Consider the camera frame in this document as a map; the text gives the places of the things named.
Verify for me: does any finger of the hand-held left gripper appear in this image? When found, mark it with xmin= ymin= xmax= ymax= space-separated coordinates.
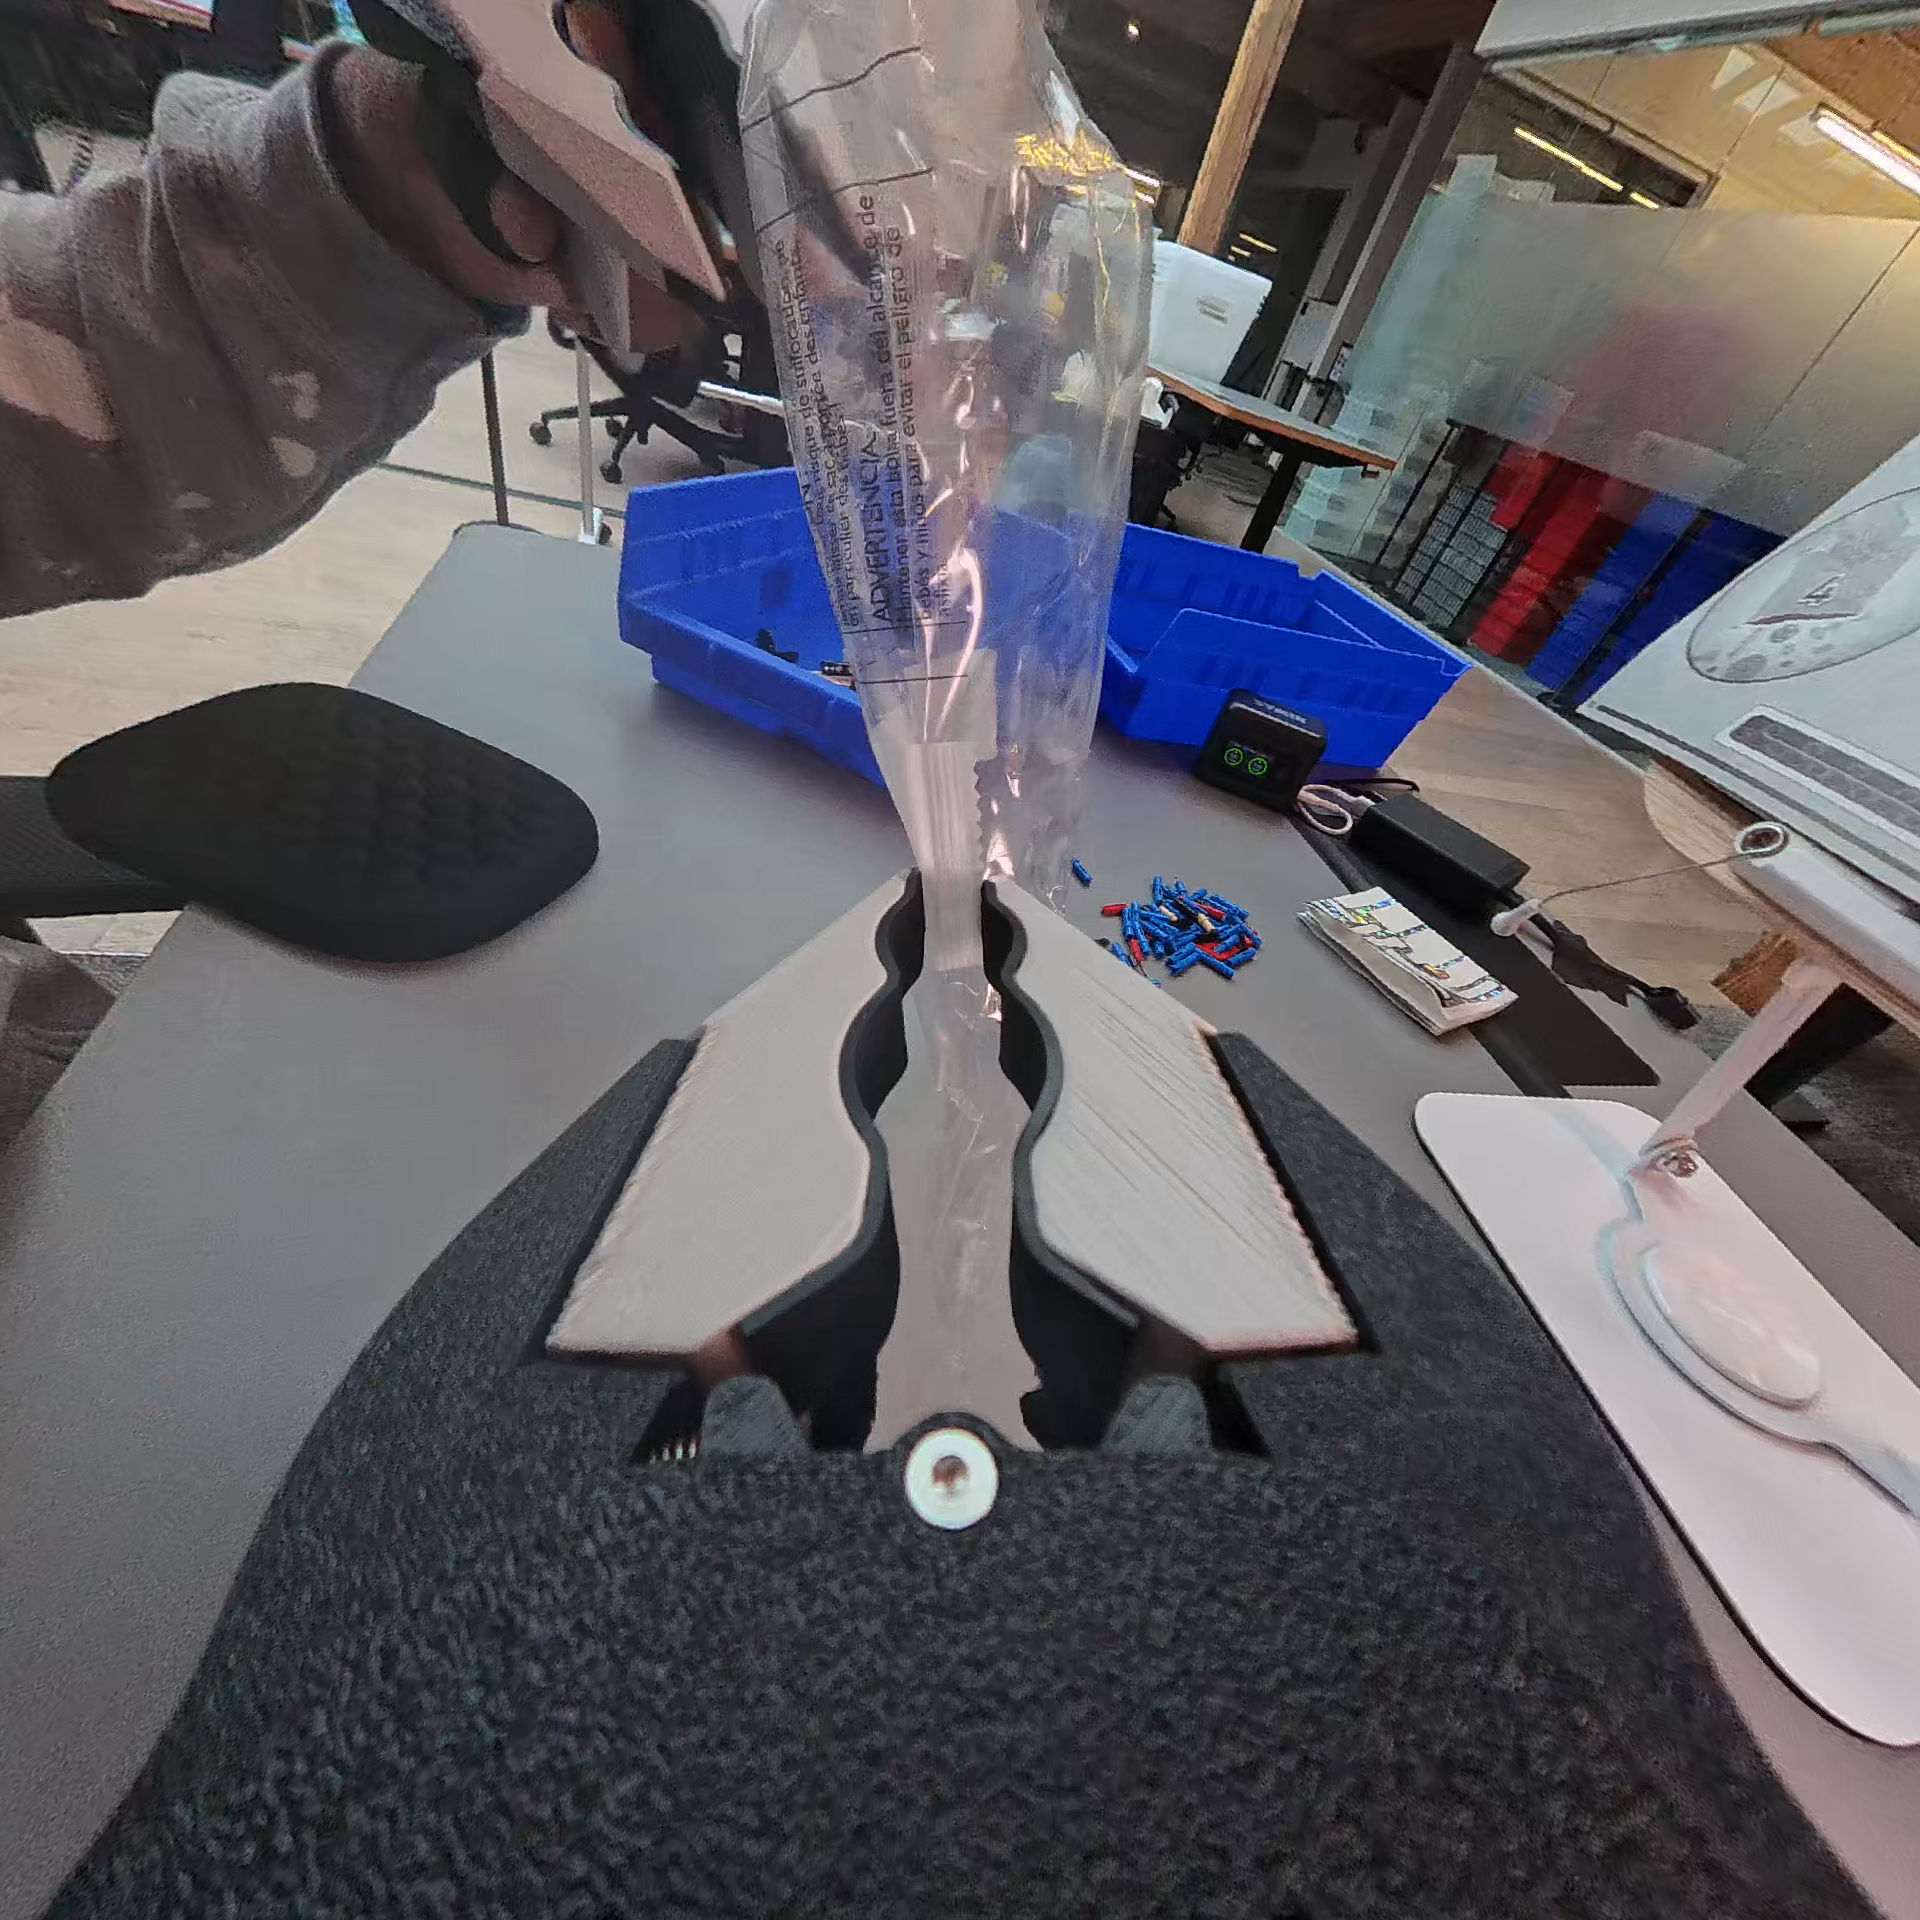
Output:
xmin=444 ymin=0 xmax=731 ymax=298

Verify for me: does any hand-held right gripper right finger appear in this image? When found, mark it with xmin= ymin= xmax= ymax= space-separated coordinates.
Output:
xmin=980 ymin=883 xmax=1361 ymax=1451

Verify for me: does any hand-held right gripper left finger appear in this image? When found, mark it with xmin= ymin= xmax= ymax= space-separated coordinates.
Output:
xmin=543 ymin=866 xmax=921 ymax=1453

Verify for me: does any clear printed plastic bag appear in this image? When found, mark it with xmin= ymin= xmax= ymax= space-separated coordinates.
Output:
xmin=735 ymin=0 xmax=1164 ymax=1442

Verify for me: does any grey desk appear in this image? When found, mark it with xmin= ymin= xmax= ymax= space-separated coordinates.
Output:
xmin=0 ymin=521 xmax=1920 ymax=1920

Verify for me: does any person's left hand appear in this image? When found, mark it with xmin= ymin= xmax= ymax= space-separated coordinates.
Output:
xmin=478 ymin=171 xmax=569 ymax=314

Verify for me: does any black swivel office chair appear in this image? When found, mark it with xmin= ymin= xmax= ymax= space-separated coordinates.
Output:
xmin=527 ymin=292 xmax=791 ymax=483

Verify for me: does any pile of small toy pieces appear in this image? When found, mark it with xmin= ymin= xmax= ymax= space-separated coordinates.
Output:
xmin=1067 ymin=856 xmax=1267 ymax=990

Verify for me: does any folded sticker sheet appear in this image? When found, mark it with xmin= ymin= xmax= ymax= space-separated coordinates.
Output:
xmin=1297 ymin=884 xmax=1521 ymax=1040

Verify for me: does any black power adapter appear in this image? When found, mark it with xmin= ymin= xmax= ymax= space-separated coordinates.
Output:
xmin=1345 ymin=792 xmax=1534 ymax=912

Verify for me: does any black device green display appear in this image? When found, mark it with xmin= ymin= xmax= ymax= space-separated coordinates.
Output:
xmin=1196 ymin=691 xmax=1330 ymax=813

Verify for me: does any blue plastic bin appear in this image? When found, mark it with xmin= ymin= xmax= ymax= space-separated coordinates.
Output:
xmin=614 ymin=465 xmax=1475 ymax=792

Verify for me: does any black chair armrest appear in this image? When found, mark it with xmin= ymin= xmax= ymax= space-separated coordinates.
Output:
xmin=0 ymin=682 xmax=602 ymax=968

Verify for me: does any white storage box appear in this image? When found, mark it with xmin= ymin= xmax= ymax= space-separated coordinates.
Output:
xmin=1147 ymin=240 xmax=1275 ymax=378

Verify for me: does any wooden pillar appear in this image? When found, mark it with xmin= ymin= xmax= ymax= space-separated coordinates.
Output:
xmin=1177 ymin=0 xmax=1307 ymax=258

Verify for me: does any wooden top table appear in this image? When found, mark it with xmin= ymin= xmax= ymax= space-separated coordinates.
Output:
xmin=1147 ymin=368 xmax=1398 ymax=550

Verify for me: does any red blue drawer cabinet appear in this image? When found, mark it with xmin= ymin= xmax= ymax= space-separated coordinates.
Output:
xmin=1410 ymin=434 xmax=1788 ymax=708

